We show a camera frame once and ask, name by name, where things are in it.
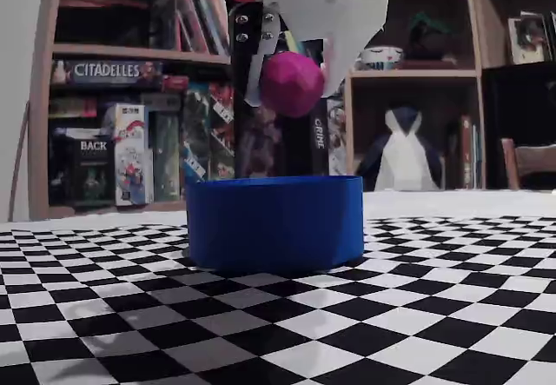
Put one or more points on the black cabinet door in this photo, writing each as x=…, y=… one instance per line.
x=521, y=98

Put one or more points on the pink book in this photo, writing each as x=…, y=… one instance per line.
x=191, y=20

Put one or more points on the black Back game box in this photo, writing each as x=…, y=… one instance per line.
x=82, y=167

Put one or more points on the dark green bonsai model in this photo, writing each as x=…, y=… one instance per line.
x=430, y=37

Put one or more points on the white illustrated game box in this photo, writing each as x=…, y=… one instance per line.
x=336, y=141

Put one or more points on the Citadelles game box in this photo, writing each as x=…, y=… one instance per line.
x=106, y=71

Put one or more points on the red white game box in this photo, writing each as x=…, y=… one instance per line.
x=208, y=133

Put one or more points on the red brown book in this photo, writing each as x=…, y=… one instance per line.
x=466, y=154

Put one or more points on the white patterned mug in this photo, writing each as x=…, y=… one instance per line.
x=382, y=58

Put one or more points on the white toy box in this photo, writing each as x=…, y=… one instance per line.
x=132, y=163

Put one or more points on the dark green game box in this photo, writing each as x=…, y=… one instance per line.
x=167, y=159

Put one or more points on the blue round box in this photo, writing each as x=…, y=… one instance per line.
x=273, y=224

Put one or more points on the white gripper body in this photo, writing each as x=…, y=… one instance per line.
x=343, y=9

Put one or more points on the dark purple game box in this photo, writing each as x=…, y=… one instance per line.
x=260, y=146

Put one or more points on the black Crime game box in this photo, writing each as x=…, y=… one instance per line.
x=304, y=150

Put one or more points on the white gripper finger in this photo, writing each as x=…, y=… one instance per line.
x=347, y=55

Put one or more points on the salmon book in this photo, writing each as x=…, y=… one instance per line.
x=215, y=15

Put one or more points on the light wooden picture frame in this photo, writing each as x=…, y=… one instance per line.
x=527, y=39

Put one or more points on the brown wooden chair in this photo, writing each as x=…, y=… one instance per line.
x=534, y=159

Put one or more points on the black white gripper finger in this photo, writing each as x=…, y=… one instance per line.
x=247, y=46

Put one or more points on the blue white paper penguin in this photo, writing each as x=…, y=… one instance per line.
x=404, y=159

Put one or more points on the small red box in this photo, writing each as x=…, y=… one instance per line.
x=174, y=84

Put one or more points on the flat pink box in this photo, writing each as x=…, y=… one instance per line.
x=71, y=108

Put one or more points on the pink faceted ball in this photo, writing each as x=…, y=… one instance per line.
x=293, y=83

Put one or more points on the flat brown board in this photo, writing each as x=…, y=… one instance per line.
x=434, y=64

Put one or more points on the black white checkerboard mat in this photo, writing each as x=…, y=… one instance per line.
x=304, y=315

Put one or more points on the grey blue book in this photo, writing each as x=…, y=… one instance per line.
x=478, y=159

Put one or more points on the white book set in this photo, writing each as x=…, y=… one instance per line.
x=551, y=37

